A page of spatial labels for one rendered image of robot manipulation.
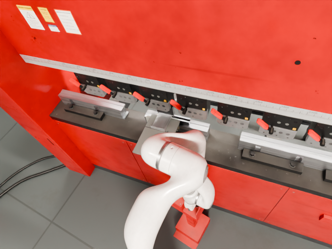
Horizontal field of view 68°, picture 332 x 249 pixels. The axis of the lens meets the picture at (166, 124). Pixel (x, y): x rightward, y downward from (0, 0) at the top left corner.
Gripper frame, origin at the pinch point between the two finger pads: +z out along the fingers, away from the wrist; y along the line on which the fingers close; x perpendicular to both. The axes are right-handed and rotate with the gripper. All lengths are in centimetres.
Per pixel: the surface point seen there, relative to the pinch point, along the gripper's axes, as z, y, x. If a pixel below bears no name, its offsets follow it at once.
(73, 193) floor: 71, 38, -115
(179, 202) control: -4.4, 4.0, -6.6
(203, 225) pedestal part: 62, 1, 3
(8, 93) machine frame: -48, 6, -112
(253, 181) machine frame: -2.0, -26.6, 22.5
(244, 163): -11.1, -30.2, 15.2
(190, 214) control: 3.0, 5.6, 0.3
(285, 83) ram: -67, -43, 19
